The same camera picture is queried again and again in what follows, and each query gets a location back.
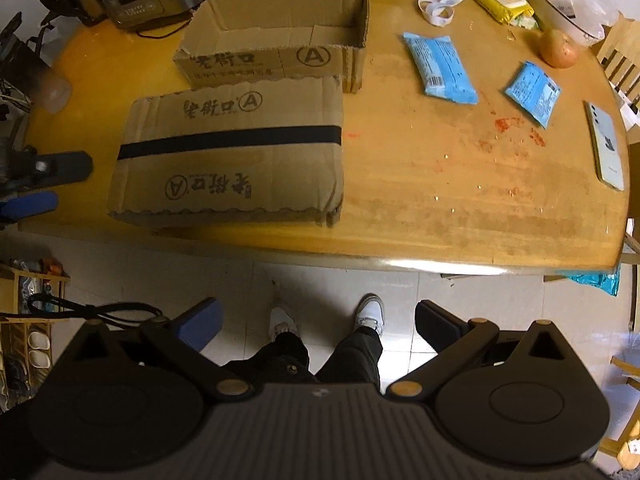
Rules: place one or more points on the cardboard lid with black tape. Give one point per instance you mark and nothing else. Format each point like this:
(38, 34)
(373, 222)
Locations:
(225, 170)

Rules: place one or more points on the wooden chair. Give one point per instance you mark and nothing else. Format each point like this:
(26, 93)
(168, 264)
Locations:
(620, 55)

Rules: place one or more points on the person's left white shoe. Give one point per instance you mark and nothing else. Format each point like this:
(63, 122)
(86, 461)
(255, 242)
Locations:
(282, 320)

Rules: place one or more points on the white bowl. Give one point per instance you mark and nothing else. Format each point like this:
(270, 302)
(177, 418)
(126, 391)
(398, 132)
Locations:
(562, 21)

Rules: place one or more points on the apple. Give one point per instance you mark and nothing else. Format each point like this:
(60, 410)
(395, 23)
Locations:
(560, 47)

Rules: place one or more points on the white elastic band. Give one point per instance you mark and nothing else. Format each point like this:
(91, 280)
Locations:
(442, 21)

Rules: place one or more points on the white smartphone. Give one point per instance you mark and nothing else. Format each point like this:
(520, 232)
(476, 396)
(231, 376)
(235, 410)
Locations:
(607, 145)

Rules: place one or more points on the translucent plastic cup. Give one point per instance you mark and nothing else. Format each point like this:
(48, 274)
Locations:
(52, 91)

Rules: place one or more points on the small blue packet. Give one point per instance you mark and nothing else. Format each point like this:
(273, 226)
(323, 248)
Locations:
(532, 92)

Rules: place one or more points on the person's white shoe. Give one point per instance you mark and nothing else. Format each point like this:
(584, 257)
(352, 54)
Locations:
(282, 320)
(370, 312)

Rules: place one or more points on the large blue packet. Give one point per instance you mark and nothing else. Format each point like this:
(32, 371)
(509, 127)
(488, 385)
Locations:
(440, 67)

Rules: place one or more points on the person's right leg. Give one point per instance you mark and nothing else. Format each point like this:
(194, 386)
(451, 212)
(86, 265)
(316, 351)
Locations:
(355, 355)

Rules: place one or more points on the person's left leg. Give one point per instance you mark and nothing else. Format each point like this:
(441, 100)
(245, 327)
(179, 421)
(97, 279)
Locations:
(280, 360)

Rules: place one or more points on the person's leg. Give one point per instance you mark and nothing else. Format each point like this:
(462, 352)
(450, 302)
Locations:
(280, 360)
(355, 355)

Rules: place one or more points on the wooden shoe rack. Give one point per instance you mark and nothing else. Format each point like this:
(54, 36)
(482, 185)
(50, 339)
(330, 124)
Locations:
(15, 330)

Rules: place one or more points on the cardboard box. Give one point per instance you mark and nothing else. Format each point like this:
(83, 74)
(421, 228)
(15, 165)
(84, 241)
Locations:
(280, 62)

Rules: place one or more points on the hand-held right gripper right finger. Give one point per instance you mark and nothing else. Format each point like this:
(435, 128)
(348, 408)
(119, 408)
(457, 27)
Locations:
(435, 325)

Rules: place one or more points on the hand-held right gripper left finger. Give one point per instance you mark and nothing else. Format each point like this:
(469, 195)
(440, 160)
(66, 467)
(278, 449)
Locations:
(200, 325)

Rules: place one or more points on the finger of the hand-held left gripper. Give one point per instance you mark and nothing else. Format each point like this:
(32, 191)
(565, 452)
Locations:
(62, 167)
(32, 205)

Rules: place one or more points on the person's right white shoe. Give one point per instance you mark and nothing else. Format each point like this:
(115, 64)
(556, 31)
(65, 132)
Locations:
(370, 312)

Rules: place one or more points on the blue plastic wrapper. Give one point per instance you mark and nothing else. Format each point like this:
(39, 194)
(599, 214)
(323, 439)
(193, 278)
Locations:
(590, 281)

